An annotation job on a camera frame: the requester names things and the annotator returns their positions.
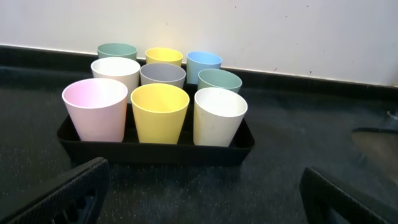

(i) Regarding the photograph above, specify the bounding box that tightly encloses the yellow cup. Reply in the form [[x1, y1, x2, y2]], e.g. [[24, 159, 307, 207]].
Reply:
[[145, 47, 184, 68], [130, 83, 190, 145]]

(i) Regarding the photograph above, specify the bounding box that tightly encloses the green cup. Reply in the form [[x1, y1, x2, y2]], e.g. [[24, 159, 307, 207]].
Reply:
[[197, 68, 243, 94], [96, 42, 138, 62]]

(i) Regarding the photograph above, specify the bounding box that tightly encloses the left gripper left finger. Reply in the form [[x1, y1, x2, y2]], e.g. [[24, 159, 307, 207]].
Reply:
[[0, 157, 110, 224]]

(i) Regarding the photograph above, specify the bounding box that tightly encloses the white cup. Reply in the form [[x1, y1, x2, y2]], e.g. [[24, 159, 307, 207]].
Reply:
[[90, 57, 141, 104], [193, 86, 249, 147]]

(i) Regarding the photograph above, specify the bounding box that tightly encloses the pink cup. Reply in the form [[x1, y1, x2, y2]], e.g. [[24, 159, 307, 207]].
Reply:
[[62, 78, 129, 143]]

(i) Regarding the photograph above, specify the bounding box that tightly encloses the black tray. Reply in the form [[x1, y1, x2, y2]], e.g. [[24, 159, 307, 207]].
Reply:
[[57, 82, 256, 167]]

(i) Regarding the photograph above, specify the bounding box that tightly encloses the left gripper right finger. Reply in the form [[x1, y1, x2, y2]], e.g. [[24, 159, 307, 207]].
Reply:
[[298, 166, 398, 224]]

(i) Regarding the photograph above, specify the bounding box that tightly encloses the steel sink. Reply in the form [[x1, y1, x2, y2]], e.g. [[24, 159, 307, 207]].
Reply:
[[351, 126, 398, 187]]

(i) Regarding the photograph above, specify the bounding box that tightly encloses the grey cup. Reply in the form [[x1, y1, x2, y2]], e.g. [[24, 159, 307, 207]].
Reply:
[[139, 63, 187, 90]]

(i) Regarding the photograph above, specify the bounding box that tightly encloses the blue cup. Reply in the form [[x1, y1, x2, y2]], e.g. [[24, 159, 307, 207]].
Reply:
[[186, 51, 223, 85]]

